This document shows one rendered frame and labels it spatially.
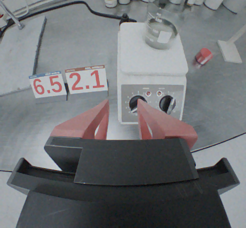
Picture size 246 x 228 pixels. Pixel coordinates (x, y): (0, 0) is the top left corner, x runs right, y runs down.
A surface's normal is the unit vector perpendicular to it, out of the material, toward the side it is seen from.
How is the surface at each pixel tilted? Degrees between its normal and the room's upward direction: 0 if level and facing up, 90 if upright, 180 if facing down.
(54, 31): 0
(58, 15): 0
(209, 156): 0
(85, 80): 40
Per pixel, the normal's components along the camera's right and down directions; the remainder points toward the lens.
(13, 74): 0.00, -0.23
